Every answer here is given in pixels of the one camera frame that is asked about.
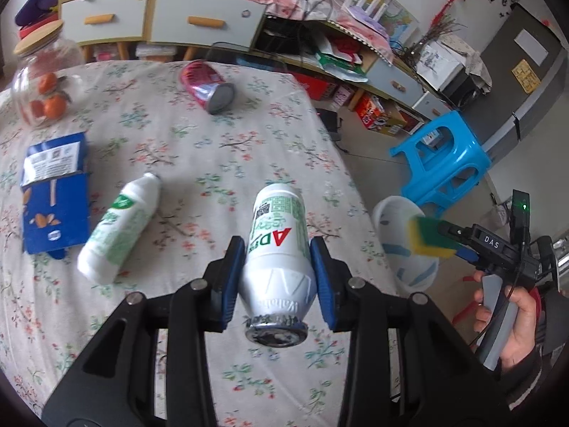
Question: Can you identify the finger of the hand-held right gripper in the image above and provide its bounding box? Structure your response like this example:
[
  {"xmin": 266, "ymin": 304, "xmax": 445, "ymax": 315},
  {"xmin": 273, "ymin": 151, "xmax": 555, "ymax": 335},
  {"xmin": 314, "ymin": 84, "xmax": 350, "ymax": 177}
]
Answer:
[
  {"xmin": 452, "ymin": 244, "xmax": 483, "ymax": 268},
  {"xmin": 437, "ymin": 220, "xmax": 479, "ymax": 246}
]

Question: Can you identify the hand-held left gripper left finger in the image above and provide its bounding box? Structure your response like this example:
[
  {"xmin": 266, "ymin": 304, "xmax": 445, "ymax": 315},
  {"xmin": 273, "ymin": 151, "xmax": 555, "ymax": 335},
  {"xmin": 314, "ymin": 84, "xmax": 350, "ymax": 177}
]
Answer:
[{"xmin": 41, "ymin": 236, "xmax": 246, "ymax": 427}]

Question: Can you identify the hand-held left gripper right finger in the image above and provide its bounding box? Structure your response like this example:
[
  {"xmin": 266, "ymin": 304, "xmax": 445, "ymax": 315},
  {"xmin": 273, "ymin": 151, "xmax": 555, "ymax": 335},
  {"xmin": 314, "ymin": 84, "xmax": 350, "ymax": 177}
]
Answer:
[{"xmin": 310, "ymin": 237, "xmax": 512, "ymax": 427}]

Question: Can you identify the yellow green sponge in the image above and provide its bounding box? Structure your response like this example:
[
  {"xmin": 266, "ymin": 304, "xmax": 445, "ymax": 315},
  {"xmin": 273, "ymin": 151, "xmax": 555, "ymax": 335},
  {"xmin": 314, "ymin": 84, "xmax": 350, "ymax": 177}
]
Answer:
[{"xmin": 408, "ymin": 215, "xmax": 458, "ymax": 259}]

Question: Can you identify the white green labelled bottle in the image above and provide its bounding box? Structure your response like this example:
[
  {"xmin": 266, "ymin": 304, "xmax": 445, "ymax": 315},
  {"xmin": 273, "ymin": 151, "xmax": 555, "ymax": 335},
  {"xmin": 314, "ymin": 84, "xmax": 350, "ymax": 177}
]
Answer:
[
  {"xmin": 78, "ymin": 173, "xmax": 161, "ymax": 284},
  {"xmin": 240, "ymin": 183, "xmax": 310, "ymax": 348}
]

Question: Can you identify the white plastic bin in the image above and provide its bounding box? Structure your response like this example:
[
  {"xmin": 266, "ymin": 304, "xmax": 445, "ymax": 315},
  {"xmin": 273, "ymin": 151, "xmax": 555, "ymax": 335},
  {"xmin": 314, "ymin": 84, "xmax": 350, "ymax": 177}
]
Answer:
[{"xmin": 372, "ymin": 195, "xmax": 440, "ymax": 295}]

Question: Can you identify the person's right forearm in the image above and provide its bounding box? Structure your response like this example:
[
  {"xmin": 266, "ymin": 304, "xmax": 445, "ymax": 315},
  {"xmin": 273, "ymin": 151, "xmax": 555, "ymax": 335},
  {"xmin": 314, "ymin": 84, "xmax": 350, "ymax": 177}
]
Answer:
[{"xmin": 501, "ymin": 285, "xmax": 569, "ymax": 415}]

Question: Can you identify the person's right hand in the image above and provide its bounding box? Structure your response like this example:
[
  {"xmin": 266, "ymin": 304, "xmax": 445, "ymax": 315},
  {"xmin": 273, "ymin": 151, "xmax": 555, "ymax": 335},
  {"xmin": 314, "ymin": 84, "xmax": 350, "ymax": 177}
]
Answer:
[{"xmin": 472, "ymin": 271, "xmax": 541, "ymax": 370}]

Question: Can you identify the blue plastic stool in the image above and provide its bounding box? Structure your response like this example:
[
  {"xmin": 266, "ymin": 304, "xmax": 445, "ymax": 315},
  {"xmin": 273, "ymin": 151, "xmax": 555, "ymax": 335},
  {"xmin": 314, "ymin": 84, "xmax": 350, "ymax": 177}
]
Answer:
[{"xmin": 389, "ymin": 110, "xmax": 492, "ymax": 207}]

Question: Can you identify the dark grey door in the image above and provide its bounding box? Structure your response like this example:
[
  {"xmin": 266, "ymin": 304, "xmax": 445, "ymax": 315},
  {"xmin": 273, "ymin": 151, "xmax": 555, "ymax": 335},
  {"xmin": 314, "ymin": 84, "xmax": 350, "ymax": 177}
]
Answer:
[{"xmin": 458, "ymin": 2, "xmax": 569, "ymax": 156}]

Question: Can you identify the large red cardboard box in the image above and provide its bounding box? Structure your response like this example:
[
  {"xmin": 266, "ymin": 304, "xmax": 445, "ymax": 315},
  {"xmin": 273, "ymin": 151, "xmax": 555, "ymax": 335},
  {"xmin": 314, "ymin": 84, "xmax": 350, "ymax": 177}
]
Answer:
[{"xmin": 356, "ymin": 93, "xmax": 423, "ymax": 137}]

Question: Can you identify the black floor object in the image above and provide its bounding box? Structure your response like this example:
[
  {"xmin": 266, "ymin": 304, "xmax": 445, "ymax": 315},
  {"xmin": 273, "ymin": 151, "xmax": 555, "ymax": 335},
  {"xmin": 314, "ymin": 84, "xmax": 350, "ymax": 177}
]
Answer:
[{"xmin": 318, "ymin": 109, "xmax": 346, "ymax": 144}]

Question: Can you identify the white microwave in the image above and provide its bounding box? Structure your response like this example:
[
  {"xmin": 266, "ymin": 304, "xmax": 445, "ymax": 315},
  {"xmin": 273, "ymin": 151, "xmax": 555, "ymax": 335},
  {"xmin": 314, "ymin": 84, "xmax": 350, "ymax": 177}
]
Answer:
[{"xmin": 418, "ymin": 40, "xmax": 480, "ymax": 99}]

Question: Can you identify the low wooden side cabinet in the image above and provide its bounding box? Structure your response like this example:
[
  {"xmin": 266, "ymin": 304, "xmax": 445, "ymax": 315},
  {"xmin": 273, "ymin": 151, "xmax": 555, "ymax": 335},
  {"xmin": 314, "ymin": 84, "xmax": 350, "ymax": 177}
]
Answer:
[{"xmin": 262, "ymin": 13, "xmax": 455, "ymax": 121}]

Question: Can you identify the yellow paper sheet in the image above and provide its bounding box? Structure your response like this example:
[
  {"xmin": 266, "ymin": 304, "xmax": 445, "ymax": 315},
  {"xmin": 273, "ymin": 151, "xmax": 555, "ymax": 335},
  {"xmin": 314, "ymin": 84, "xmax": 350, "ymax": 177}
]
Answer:
[{"xmin": 511, "ymin": 59, "xmax": 542, "ymax": 94}]

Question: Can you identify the beige printed cover cloth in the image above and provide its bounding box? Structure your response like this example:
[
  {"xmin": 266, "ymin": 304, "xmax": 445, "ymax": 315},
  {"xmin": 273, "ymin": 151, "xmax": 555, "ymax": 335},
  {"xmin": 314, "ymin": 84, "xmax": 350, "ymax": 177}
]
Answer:
[{"xmin": 438, "ymin": 36, "xmax": 494, "ymax": 95}]

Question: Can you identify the small red cardboard box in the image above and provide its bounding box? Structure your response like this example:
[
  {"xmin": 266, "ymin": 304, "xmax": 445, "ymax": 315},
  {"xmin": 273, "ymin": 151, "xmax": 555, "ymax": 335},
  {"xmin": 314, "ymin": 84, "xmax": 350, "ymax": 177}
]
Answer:
[{"xmin": 291, "ymin": 73, "xmax": 343, "ymax": 101}]

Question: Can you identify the blue cardboard box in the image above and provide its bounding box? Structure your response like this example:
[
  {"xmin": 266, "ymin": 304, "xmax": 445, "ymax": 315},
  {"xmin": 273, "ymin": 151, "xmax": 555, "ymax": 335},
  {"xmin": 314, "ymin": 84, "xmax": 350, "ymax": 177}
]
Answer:
[{"xmin": 20, "ymin": 132, "xmax": 91, "ymax": 259}]

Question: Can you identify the pink drink can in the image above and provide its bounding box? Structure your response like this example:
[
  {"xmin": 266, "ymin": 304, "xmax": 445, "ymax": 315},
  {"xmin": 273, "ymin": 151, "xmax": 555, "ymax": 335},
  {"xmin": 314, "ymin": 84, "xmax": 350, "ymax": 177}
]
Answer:
[{"xmin": 180, "ymin": 60, "xmax": 236, "ymax": 115}]

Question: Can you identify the dried twigs bundle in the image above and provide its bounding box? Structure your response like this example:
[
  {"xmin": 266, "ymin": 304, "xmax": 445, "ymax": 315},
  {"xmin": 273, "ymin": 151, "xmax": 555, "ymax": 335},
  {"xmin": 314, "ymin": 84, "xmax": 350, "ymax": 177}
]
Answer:
[{"xmin": 402, "ymin": 15, "xmax": 467, "ymax": 76}]

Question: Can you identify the white paper sheet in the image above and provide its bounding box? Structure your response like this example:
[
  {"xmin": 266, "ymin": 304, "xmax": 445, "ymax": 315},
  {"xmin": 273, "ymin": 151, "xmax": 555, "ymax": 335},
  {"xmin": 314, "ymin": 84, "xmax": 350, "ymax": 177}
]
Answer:
[{"xmin": 514, "ymin": 29, "xmax": 548, "ymax": 65}]

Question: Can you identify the colourful map board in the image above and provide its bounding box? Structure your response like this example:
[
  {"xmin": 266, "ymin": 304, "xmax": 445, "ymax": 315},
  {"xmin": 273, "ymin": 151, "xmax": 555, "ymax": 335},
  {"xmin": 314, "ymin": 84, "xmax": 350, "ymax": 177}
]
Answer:
[{"xmin": 356, "ymin": 0, "xmax": 421, "ymax": 42}]

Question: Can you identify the white router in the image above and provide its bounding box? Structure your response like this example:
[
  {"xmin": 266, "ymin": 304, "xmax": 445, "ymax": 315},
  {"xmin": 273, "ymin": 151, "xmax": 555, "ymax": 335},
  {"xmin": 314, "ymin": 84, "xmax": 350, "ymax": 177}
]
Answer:
[{"xmin": 349, "ymin": 0, "xmax": 393, "ymax": 21}]

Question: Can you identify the glass jar with wooden lid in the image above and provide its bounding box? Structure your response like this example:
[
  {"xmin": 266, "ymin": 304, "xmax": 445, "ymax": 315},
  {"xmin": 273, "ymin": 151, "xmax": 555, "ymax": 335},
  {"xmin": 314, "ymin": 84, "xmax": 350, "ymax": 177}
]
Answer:
[{"xmin": 11, "ymin": 20, "xmax": 85, "ymax": 130}]

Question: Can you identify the red bucket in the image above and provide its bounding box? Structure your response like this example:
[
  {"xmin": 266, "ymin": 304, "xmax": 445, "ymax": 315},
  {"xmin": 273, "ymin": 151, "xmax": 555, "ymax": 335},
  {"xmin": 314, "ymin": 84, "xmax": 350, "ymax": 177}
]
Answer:
[{"xmin": 18, "ymin": 12, "xmax": 61, "ymax": 40}]

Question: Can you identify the grey drawer with wooden handle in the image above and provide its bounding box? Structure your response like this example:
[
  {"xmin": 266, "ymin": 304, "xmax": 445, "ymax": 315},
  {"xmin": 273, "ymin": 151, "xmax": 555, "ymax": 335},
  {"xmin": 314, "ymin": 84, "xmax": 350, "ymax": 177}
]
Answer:
[
  {"xmin": 151, "ymin": 0, "xmax": 266, "ymax": 49},
  {"xmin": 60, "ymin": 0, "xmax": 149, "ymax": 45}
]

